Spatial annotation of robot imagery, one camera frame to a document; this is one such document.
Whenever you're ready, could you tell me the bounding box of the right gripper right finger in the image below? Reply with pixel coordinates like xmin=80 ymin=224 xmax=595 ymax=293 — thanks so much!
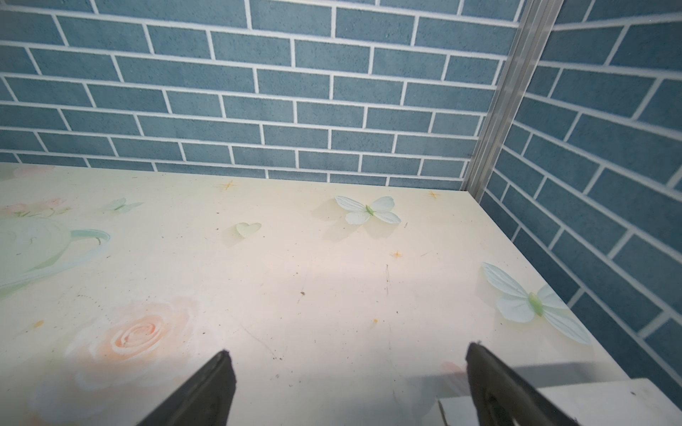
xmin=466 ymin=343 xmax=578 ymax=426

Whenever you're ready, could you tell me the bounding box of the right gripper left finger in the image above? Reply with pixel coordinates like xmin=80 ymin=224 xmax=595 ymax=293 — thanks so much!
xmin=139 ymin=350 xmax=236 ymax=426

